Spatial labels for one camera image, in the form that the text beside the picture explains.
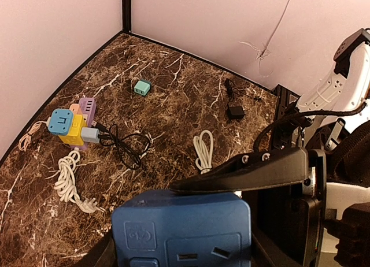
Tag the dark blue cube socket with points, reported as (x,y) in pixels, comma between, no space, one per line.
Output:
(160,228)

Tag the purple power strip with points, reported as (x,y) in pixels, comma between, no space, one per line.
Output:
(88,106)

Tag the light blue charger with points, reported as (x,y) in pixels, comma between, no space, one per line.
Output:
(90,135)

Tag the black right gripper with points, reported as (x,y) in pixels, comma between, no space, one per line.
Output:
(293,221)

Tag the blue adapter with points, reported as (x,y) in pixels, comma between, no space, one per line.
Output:
(60,122)

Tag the right black frame post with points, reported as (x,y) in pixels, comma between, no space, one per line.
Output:
(127,15)

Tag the yellow cube socket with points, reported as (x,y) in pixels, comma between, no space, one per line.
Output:
(74,137)

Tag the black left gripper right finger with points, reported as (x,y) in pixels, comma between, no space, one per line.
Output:
(261,250)

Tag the pink charger plug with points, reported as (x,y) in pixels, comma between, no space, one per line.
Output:
(76,109)

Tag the teal small charger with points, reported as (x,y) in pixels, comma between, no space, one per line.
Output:
(142,87)

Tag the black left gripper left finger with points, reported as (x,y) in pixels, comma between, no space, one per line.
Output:
(103,253)

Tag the black plug adapter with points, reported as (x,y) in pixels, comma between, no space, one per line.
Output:
(235,112)

